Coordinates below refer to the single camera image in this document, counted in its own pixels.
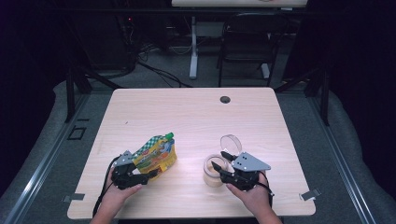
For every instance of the black chair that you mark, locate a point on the black chair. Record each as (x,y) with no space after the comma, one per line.
(249,46)

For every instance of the person's left hand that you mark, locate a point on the person's left hand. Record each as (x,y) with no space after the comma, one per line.
(116,199)

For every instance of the black metal frame stand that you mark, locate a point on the black metal frame stand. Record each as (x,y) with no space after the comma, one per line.
(71,93)
(324,99)

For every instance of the aluminium floor rail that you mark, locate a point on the aluminium floor rail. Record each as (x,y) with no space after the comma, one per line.
(37,174)
(342,174)

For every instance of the white background table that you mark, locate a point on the white background table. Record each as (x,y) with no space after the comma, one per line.
(193,46)

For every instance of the person's right hand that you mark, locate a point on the person's right hand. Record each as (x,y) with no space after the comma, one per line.
(255,199)

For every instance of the yellow green spouted pouch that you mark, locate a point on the yellow green spouted pouch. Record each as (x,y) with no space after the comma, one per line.
(155,155)

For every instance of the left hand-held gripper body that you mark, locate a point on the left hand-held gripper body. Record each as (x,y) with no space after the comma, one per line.
(124,177)

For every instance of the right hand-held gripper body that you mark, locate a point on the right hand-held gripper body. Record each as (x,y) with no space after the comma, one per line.
(249,163)

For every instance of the glass jar with beige rim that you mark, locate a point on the glass jar with beige rim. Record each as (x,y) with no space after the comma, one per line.
(211,179)

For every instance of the grey tape piece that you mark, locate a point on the grey tape piece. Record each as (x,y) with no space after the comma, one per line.
(309,194)
(73,197)

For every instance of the dark equipment box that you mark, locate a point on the dark equipment box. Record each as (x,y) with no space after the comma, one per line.
(109,46)

